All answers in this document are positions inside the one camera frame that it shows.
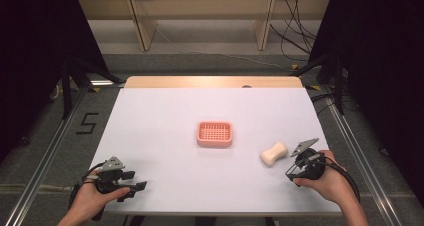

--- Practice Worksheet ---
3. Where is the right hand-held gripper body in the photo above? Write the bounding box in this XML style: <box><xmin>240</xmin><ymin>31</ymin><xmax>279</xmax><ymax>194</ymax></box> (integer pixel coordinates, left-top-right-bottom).
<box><xmin>288</xmin><ymin>137</ymin><xmax>328</xmax><ymax>182</ymax></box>

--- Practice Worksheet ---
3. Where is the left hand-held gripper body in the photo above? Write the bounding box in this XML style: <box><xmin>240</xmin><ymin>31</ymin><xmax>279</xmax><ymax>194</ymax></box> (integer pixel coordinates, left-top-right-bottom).
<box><xmin>95</xmin><ymin>156</ymin><xmax>138</xmax><ymax>203</ymax></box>

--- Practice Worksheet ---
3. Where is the cream soap bar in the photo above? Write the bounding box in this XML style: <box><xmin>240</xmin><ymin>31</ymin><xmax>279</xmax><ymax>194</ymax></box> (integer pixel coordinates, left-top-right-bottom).
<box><xmin>259</xmin><ymin>141</ymin><xmax>289</xmax><ymax>167</ymax></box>

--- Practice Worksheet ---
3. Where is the pink soap dish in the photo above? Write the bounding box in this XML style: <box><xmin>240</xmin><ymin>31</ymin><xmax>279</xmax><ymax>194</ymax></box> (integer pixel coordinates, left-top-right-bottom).
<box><xmin>195</xmin><ymin>120</ymin><xmax>234</xmax><ymax>149</ymax></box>

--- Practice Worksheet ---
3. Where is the person's left hand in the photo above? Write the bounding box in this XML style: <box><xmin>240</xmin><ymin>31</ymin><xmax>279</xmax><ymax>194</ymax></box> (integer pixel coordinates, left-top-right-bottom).
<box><xmin>68</xmin><ymin>171</ymin><xmax>131</xmax><ymax>222</ymax></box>

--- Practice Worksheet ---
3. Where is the person's right hand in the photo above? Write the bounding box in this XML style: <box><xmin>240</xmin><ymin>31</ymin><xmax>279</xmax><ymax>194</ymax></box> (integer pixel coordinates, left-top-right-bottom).
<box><xmin>293</xmin><ymin>149</ymin><xmax>355</xmax><ymax>208</ymax></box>

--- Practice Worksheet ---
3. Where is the white table cover sheet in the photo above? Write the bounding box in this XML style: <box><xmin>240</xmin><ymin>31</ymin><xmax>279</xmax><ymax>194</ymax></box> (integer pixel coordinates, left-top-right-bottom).
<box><xmin>89</xmin><ymin>86</ymin><xmax>343</xmax><ymax>217</ymax></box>

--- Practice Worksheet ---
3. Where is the black tripod stand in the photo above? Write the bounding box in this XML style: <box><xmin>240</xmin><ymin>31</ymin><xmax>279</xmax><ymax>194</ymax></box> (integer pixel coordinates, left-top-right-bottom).
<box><xmin>293</xmin><ymin>50</ymin><xmax>354</xmax><ymax>116</ymax></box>
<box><xmin>59</xmin><ymin>54</ymin><xmax>126</xmax><ymax>121</ymax></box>

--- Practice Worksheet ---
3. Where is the black curtain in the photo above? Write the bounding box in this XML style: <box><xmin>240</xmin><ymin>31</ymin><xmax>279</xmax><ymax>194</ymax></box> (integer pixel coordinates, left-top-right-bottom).
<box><xmin>0</xmin><ymin>0</ymin><xmax>111</xmax><ymax>164</ymax></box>
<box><xmin>308</xmin><ymin>0</ymin><xmax>424</xmax><ymax>207</ymax></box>

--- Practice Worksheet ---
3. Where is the light wooden desk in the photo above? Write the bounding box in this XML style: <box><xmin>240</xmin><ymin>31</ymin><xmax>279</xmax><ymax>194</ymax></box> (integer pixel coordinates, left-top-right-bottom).
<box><xmin>75</xmin><ymin>0</ymin><xmax>333</xmax><ymax>53</ymax></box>

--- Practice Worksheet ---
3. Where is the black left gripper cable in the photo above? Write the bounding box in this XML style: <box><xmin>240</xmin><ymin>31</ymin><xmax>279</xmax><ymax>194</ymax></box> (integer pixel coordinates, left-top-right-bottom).
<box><xmin>67</xmin><ymin>161</ymin><xmax>107</xmax><ymax>222</ymax></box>

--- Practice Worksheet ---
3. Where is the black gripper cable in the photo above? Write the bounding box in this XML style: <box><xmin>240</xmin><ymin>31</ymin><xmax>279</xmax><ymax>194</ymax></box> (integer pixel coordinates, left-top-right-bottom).
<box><xmin>67</xmin><ymin>161</ymin><xmax>107</xmax><ymax>222</ymax></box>
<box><xmin>324</xmin><ymin>161</ymin><xmax>362</xmax><ymax>204</ymax></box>

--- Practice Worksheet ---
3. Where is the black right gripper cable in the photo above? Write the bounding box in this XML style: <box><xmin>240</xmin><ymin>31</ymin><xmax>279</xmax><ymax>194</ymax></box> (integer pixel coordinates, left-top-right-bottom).
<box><xmin>324</xmin><ymin>161</ymin><xmax>362</xmax><ymax>204</ymax></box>

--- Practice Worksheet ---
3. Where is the aluminium floor rail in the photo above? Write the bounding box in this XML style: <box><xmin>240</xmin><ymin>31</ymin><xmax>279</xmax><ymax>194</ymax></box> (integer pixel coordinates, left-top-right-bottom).
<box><xmin>321</xmin><ymin>85</ymin><xmax>406</xmax><ymax>226</ymax></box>
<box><xmin>3</xmin><ymin>85</ymin><xmax>92</xmax><ymax>226</ymax></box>

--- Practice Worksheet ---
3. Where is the bundle of black floor cables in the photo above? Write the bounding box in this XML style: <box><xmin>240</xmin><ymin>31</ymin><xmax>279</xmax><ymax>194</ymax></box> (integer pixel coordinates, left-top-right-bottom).
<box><xmin>269</xmin><ymin>0</ymin><xmax>318</xmax><ymax>63</ymax></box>

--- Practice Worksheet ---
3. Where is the thin white floor cable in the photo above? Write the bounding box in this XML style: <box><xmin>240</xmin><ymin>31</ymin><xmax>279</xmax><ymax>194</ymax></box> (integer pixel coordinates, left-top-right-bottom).
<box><xmin>155</xmin><ymin>28</ymin><xmax>295</xmax><ymax>72</ymax></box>

